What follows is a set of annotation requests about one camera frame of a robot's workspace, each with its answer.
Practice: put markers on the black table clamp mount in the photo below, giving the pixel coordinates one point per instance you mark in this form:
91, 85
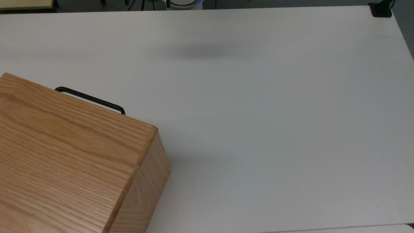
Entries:
381, 10

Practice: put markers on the oak wooden cabinet box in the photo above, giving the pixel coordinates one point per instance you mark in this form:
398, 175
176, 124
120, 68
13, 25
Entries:
64, 155

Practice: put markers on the light wooden desk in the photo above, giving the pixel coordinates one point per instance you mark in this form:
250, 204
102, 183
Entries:
22, 4

